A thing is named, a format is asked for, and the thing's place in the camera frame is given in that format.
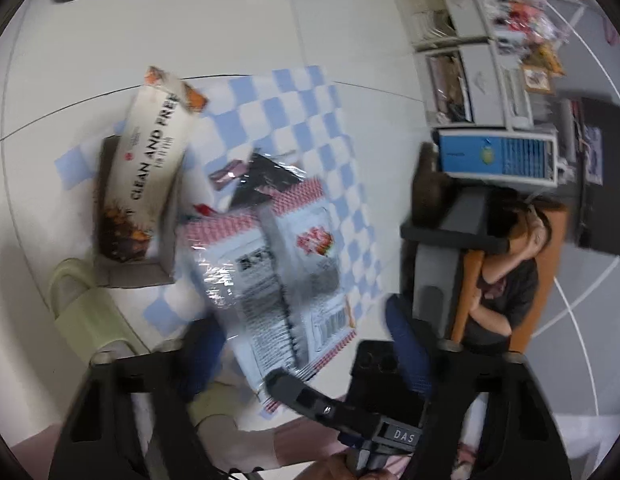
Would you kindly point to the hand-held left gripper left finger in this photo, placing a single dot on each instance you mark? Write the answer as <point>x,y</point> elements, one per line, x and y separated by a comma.
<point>200,360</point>

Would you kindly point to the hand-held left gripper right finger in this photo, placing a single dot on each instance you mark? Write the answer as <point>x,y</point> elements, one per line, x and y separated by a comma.
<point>407,350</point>

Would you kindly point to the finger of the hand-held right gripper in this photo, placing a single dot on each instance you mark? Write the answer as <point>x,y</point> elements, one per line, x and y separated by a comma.
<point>310,400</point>

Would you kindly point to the brown cardboard box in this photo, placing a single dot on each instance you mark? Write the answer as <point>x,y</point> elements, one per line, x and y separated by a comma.
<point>135,275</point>

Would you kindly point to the red checkered snack packet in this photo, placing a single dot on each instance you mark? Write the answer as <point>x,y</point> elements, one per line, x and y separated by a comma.
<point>300,240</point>

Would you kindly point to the person's right hand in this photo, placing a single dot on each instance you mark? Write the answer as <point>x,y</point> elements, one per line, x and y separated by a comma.
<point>337,470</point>

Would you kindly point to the person's pink pants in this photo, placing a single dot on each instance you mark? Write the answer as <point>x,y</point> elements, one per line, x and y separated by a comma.
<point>295,445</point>

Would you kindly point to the grey desk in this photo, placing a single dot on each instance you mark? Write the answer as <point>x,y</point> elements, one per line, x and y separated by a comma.
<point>440,270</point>

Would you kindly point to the light green plastic chair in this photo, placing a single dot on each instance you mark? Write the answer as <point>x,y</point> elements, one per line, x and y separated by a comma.
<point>90,320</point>

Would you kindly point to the brown bag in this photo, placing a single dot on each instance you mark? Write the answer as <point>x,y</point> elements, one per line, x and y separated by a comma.
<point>430,195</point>

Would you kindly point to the small purple wrapped candy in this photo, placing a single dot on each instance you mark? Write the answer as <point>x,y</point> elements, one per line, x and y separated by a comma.
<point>229,172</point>

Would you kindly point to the black snack packet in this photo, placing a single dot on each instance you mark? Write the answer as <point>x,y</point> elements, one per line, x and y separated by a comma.
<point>270,175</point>

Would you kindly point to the long white printed box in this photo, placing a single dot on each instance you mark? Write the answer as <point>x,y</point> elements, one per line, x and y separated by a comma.
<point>150,160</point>

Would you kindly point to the blue white air cooler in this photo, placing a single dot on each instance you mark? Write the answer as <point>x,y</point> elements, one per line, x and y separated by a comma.
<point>470,152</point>

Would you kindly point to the black monitor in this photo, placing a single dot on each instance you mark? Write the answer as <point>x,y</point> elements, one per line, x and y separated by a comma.
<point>605,185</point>

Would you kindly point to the blue white checkered mat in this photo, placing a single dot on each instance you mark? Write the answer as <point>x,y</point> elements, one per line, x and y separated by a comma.
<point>300,110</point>

